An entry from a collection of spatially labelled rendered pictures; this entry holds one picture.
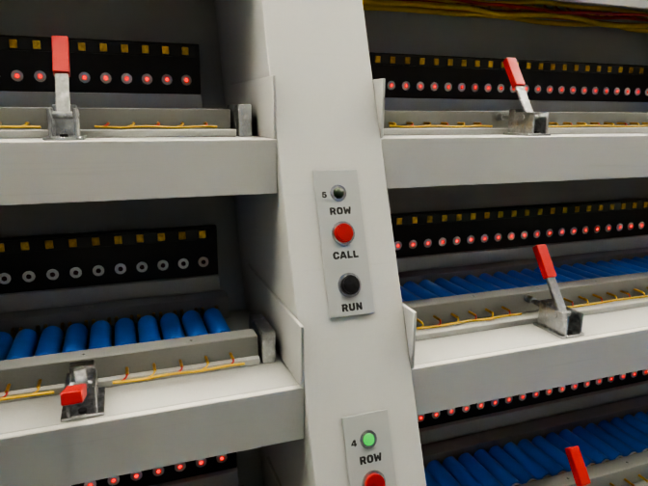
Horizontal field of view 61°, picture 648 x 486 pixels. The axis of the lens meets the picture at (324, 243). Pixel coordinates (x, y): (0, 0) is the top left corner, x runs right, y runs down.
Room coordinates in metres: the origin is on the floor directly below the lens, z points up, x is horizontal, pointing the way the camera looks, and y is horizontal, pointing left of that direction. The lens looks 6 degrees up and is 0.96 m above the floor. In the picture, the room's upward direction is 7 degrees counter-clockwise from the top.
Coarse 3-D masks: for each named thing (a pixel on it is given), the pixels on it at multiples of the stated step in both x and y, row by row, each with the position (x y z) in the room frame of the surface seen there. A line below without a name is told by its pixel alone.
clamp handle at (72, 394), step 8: (80, 368) 0.40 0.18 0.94; (80, 376) 0.40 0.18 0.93; (80, 384) 0.37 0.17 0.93; (88, 384) 0.40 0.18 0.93; (64, 392) 0.33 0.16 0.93; (72, 392) 0.33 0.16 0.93; (80, 392) 0.34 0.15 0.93; (64, 400) 0.33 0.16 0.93; (72, 400) 0.33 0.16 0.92; (80, 400) 0.34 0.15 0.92
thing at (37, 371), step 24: (216, 336) 0.47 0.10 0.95; (240, 336) 0.47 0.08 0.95; (24, 360) 0.43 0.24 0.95; (48, 360) 0.43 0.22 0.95; (72, 360) 0.43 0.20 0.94; (96, 360) 0.43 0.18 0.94; (120, 360) 0.44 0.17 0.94; (144, 360) 0.45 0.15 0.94; (168, 360) 0.45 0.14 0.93; (192, 360) 0.46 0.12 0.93; (216, 360) 0.47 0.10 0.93; (0, 384) 0.41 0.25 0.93; (24, 384) 0.42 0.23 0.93; (48, 384) 0.43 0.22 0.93
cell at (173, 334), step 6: (162, 318) 0.53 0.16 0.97; (168, 318) 0.52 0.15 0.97; (174, 318) 0.52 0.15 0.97; (162, 324) 0.52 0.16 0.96; (168, 324) 0.51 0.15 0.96; (174, 324) 0.51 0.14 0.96; (180, 324) 0.52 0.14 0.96; (162, 330) 0.51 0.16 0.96; (168, 330) 0.50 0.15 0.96; (174, 330) 0.49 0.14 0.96; (180, 330) 0.50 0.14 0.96; (168, 336) 0.49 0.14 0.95; (174, 336) 0.48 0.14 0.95; (180, 336) 0.49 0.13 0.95
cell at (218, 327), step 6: (204, 312) 0.55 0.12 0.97; (210, 312) 0.54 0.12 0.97; (216, 312) 0.54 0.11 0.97; (204, 318) 0.54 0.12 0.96; (210, 318) 0.53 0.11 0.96; (216, 318) 0.52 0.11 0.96; (222, 318) 0.53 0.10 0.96; (210, 324) 0.52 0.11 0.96; (216, 324) 0.51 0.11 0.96; (222, 324) 0.51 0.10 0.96; (210, 330) 0.51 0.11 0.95; (216, 330) 0.50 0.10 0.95; (222, 330) 0.50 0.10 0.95; (228, 330) 0.50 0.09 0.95
